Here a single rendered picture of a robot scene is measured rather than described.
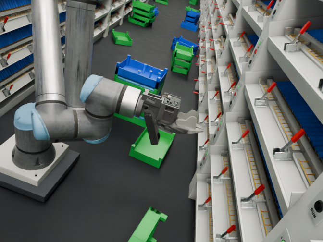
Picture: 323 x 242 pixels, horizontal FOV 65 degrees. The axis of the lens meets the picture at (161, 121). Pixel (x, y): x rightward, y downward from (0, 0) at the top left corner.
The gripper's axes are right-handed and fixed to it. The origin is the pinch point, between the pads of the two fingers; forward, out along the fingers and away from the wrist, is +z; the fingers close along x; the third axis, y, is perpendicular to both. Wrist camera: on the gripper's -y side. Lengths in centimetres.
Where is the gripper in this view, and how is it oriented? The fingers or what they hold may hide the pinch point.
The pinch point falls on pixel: (198, 130)
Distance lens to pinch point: 79.3
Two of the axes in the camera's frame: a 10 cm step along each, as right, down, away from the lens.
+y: 2.9, -7.9, -5.5
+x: 1.4, -5.3, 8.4
